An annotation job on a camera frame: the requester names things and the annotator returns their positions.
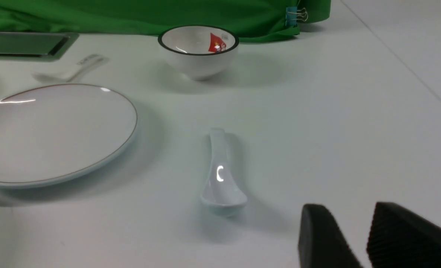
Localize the black-rimmed white bowl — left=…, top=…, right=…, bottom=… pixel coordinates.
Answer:
left=157, top=25, right=240, bottom=81

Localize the white spoon with label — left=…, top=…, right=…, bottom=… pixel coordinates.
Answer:
left=31, top=53, right=108, bottom=83

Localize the blue binder clip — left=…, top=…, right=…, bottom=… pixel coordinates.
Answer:
left=285, top=6, right=309, bottom=28

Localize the pale blue ceramic spoon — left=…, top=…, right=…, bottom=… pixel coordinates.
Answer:
left=200, top=128, right=247, bottom=217

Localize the green backdrop cloth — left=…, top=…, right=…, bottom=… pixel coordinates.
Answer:
left=0, top=0, right=332, bottom=43

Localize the brown-rimmed pale blue plate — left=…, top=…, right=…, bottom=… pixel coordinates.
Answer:
left=0, top=84, right=138, bottom=189

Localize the silver table cable hatch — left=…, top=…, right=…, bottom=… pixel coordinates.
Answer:
left=0, top=32, right=79, bottom=62

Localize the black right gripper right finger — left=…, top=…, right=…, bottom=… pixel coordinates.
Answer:
left=367, top=202, right=441, bottom=268

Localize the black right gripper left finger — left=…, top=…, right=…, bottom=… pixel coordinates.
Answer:
left=298, top=204, right=362, bottom=268

